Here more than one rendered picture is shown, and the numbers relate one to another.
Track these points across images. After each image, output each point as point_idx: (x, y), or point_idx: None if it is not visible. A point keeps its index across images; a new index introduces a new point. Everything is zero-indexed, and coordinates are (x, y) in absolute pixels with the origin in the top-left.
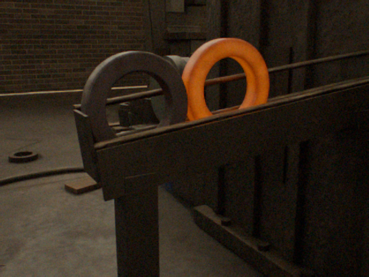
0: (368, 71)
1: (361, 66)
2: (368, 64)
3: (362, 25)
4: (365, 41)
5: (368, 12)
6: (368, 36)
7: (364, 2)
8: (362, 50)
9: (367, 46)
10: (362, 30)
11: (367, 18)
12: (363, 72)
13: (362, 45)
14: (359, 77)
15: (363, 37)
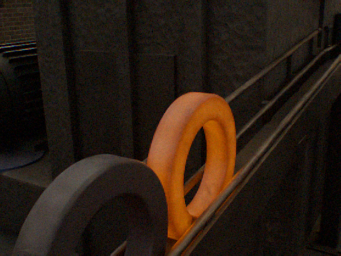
0: (273, 84)
1: (269, 80)
2: (273, 76)
3: (270, 34)
4: (271, 52)
5: (273, 19)
6: (273, 46)
7: (271, 8)
8: (270, 62)
9: (272, 56)
10: (270, 40)
11: (273, 25)
12: (270, 86)
13: (270, 57)
14: (268, 93)
15: (270, 48)
